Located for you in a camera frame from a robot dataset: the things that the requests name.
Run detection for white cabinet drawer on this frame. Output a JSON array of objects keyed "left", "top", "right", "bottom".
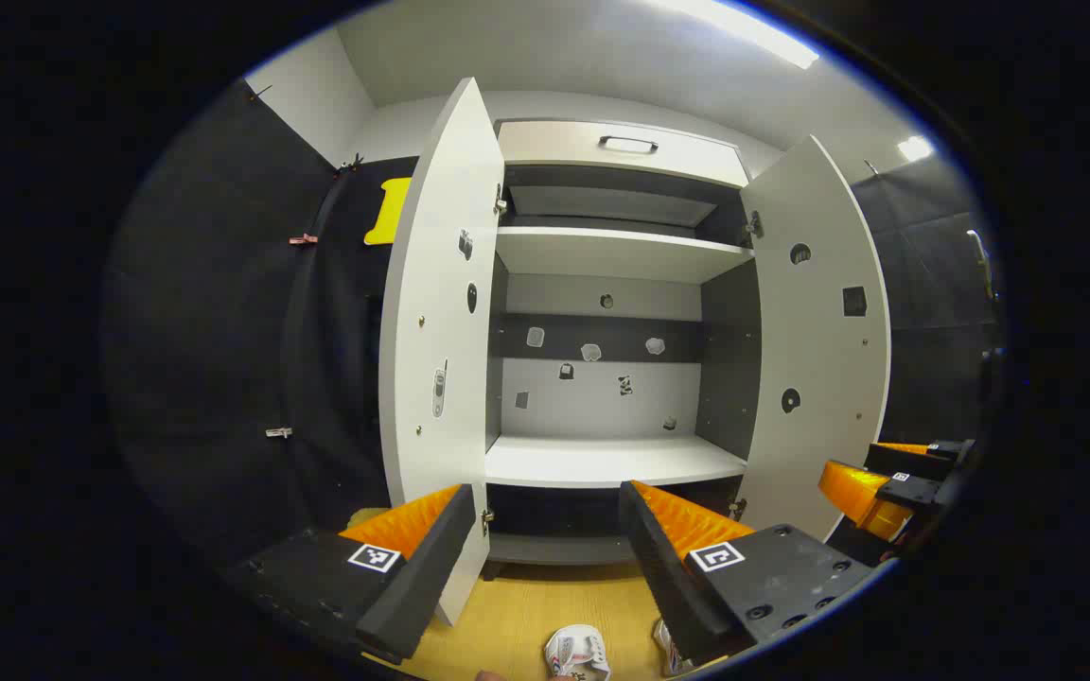
[{"left": 496, "top": 119, "right": 751, "bottom": 188}]

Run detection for white shoe cabinet door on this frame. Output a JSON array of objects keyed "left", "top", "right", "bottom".
[
  {"left": 734, "top": 134, "right": 892, "bottom": 542},
  {"left": 378, "top": 78, "right": 508, "bottom": 627}
]

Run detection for white canvas shoe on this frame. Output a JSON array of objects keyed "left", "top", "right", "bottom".
[
  {"left": 654, "top": 620, "right": 697, "bottom": 677},
  {"left": 545, "top": 624, "right": 612, "bottom": 681}
]

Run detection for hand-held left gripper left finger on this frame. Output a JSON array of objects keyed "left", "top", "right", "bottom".
[{"left": 221, "top": 483, "right": 483, "bottom": 665}]

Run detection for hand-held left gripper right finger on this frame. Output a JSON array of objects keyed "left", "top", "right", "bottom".
[{"left": 618, "top": 480, "right": 879, "bottom": 666}]

